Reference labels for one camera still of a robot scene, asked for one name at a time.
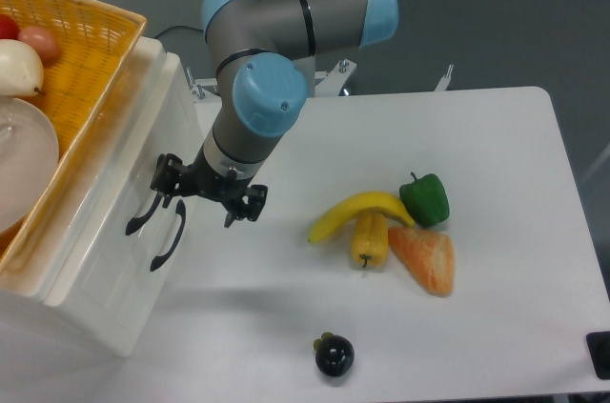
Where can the yellow banana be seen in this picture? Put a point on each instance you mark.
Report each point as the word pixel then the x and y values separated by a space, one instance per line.
pixel 351 207

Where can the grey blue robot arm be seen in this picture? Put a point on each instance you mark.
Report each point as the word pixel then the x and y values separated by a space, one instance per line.
pixel 254 46

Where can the yellow bell pepper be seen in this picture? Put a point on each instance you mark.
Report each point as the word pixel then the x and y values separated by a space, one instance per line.
pixel 369 244

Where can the white metal base frame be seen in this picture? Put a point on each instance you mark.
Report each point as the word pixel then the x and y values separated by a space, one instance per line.
pixel 327 83

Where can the orange bread slice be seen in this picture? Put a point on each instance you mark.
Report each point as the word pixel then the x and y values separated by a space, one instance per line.
pixel 429 256

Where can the white drawer cabinet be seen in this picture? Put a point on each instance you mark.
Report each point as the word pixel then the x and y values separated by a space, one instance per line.
pixel 29 277

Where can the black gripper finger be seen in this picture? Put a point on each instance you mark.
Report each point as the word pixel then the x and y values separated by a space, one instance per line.
pixel 246 206
pixel 168 177

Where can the white plate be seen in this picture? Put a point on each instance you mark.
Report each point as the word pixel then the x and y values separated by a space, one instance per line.
pixel 29 158

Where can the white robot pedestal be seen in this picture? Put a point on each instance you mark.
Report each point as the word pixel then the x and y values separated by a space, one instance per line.
pixel 306 66

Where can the white pear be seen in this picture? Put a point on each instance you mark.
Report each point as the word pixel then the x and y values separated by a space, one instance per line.
pixel 22 71

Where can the orange woven basket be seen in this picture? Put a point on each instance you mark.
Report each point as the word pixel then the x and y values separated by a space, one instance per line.
pixel 95 38

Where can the black corner object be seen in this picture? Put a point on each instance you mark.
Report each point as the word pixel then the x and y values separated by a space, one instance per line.
pixel 598 344

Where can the dark purple mangosteen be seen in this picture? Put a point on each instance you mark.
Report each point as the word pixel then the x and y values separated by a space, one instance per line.
pixel 334 354

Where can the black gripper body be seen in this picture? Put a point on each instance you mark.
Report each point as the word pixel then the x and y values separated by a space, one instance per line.
pixel 202 180

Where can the red tomato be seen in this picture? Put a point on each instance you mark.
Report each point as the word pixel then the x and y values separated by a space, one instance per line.
pixel 9 29

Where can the white drawer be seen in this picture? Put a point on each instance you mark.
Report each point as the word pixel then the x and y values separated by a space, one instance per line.
pixel 167 113
pixel 157 260

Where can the green bell pepper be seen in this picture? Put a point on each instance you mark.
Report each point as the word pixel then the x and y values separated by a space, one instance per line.
pixel 425 199

